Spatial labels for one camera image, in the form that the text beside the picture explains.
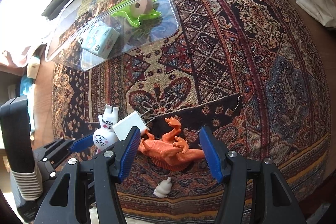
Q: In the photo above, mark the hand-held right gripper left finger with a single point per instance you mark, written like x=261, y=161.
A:
x=128, y=153

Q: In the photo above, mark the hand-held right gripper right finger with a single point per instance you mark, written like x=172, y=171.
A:
x=212, y=153

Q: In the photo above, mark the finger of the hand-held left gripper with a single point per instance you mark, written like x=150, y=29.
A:
x=82, y=144

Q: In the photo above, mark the white charger cube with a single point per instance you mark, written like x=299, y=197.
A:
x=128, y=124

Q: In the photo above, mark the orange dinosaur toy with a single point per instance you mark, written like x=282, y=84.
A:
x=162, y=148

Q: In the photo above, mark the white rabbit toy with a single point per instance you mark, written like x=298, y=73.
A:
x=109, y=119

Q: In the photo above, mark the silver tube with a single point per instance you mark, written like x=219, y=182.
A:
x=162, y=187

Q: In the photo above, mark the teal tissue packet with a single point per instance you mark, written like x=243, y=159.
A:
x=101, y=41

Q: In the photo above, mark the clear plastic container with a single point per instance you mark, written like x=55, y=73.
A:
x=157, y=29

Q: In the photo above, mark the green star-shaped dish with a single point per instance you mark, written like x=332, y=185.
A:
x=123, y=14

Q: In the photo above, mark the pink tape roll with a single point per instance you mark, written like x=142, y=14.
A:
x=143, y=7

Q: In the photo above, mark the blue plastic bag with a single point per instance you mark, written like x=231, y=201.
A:
x=26, y=87

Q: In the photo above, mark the white power adapter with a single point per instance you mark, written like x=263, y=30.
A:
x=33, y=67

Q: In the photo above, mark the pale pink cloth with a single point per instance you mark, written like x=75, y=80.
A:
x=13, y=58

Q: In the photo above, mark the patterned woven rug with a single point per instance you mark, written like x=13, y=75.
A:
x=236, y=69

